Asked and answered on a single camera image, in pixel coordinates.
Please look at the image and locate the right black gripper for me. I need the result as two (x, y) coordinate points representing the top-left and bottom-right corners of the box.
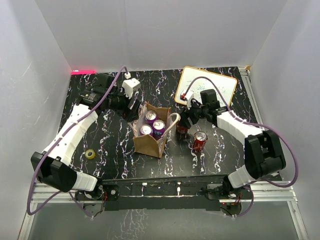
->
(178, 97), (209, 128)

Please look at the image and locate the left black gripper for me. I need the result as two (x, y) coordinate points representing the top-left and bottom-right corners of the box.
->
(106, 85), (140, 122)

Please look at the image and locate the red soda can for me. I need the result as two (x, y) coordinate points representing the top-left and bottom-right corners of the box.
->
(176, 125), (189, 134)
(192, 130), (208, 152)

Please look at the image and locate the purple soda can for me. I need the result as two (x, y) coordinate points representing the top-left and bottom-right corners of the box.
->
(144, 110), (158, 126)
(152, 119), (166, 140)
(139, 124), (153, 136)

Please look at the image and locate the purple soda can front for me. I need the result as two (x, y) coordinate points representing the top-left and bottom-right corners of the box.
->
(139, 124), (153, 136)

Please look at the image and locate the brown canvas tote bag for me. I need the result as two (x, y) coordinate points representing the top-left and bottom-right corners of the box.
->
(128, 101), (181, 158)

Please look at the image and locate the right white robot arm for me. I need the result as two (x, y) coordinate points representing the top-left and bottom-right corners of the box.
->
(177, 89), (286, 199)

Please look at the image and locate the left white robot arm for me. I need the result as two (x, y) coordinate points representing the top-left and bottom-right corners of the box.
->
(31, 73), (141, 200)

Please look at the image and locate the red soda can front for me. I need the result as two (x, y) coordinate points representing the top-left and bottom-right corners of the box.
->
(192, 130), (208, 152)

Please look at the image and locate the small whiteboard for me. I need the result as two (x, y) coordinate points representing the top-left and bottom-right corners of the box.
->
(174, 66), (238, 106)

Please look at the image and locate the yellow tape roll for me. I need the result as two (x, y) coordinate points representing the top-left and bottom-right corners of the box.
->
(84, 149), (96, 160)

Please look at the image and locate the pink marker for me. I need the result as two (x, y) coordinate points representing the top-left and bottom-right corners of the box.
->
(71, 70), (96, 76)

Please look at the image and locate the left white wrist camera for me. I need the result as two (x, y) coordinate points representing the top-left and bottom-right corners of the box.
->
(121, 72), (141, 99)

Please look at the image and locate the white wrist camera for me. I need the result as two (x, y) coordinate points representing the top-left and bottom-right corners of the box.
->
(121, 72), (141, 99)
(180, 89), (197, 109)

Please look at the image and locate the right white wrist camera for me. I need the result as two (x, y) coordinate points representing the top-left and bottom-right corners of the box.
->
(180, 89), (197, 109)

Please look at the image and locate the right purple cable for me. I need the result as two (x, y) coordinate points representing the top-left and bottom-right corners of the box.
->
(181, 76), (300, 188)

